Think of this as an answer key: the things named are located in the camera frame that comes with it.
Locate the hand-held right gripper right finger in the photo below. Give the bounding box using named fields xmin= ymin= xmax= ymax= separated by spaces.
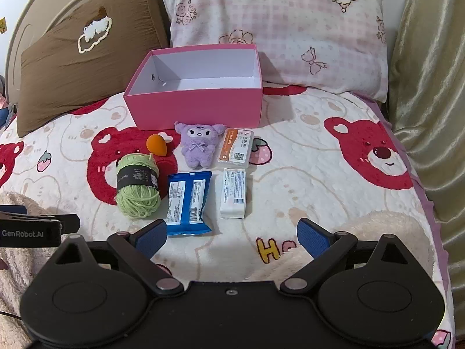
xmin=280 ymin=218 xmax=416 ymax=296

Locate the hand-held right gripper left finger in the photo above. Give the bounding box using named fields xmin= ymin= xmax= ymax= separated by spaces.
xmin=47 ymin=219 xmax=184 ymax=297

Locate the green yarn ball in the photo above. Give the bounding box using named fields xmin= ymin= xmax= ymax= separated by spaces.
xmin=115 ymin=153 xmax=162 ymax=219

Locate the purple plush toy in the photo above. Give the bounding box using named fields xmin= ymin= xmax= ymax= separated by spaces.
xmin=174 ymin=121 xmax=223 ymax=170

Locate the pink cardboard box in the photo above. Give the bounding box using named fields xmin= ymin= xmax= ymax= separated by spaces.
xmin=123 ymin=43 xmax=264 ymax=131

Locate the orange makeup sponge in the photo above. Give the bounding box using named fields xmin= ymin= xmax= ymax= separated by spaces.
xmin=146 ymin=134 xmax=169 ymax=158

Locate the orange white tissue packet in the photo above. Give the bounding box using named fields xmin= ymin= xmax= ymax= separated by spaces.
xmin=217 ymin=127 xmax=254 ymax=170

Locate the brown pillow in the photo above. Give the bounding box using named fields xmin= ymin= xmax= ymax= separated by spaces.
xmin=16 ymin=0 xmax=171 ymax=139

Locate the gold satin curtain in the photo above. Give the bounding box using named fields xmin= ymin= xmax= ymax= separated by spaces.
xmin=387 ymin=0 xmax=465 ymax=291

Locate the beige headboard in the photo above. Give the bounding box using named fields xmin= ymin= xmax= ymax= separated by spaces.
xmin=4 ymin=0 xmax=153 ymax=106

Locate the pink checkered pillow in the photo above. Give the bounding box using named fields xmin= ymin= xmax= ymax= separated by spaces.
xmin=152 ymin=0 xmax=389 ymax=104

